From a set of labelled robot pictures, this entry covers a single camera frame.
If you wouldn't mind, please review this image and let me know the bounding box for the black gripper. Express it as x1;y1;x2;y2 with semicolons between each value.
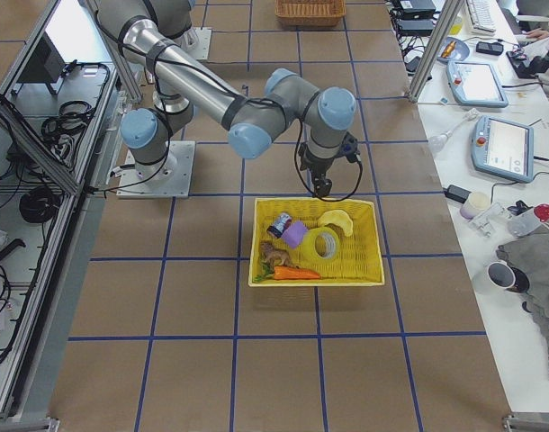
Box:
299;142;341;198

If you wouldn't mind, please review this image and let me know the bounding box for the yellow tape roll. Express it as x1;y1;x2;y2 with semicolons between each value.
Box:
300;227;340;264

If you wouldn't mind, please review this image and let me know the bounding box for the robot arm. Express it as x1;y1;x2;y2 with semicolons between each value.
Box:
93;1;361;200

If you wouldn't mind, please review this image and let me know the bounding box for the yellow toy banana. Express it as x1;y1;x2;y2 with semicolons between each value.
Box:
317;209;354;238

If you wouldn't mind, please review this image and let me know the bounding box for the small dark can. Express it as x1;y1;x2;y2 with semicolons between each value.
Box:
266;212;293;239

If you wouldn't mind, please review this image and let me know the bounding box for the purple foam block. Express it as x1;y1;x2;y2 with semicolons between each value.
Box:
281;220;309;249

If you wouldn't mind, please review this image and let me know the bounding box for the brown toy lion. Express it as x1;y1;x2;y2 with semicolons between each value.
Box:
259;241;299;269

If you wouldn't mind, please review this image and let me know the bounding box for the yellow plastic basket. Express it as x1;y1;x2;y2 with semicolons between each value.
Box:
248;198;385;287

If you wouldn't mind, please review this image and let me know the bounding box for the orange toy carrot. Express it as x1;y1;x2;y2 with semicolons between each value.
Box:
252;265;321;283

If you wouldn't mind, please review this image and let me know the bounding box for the black power adapter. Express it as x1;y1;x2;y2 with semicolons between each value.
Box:
444;184;472;204

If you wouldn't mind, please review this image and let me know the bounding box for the brown wicker basket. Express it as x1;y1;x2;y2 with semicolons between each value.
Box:
274;0;347;27

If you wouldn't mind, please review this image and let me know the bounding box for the white purple cup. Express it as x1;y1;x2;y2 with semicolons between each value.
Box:
459;192;491;220

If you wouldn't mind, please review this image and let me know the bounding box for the left teach pendant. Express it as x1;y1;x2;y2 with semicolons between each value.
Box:
445;60;509;108

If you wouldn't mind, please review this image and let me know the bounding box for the teach pendant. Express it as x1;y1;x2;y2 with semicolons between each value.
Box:
445;60;509;108
471;115;535;183

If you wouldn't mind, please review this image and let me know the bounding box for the right teach pendant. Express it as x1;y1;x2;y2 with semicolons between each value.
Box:
471;115;535;183

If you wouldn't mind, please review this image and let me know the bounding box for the black mug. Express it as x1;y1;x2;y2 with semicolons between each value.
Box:
486;261;530;293

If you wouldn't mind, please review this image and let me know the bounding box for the grey cloth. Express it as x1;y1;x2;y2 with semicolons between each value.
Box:
496;231;549;365

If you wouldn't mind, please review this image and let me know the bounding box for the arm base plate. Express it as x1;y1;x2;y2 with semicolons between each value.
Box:
116;140;195;199

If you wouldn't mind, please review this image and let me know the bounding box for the aluminium frame post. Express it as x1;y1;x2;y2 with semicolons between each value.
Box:
407;0;463;103

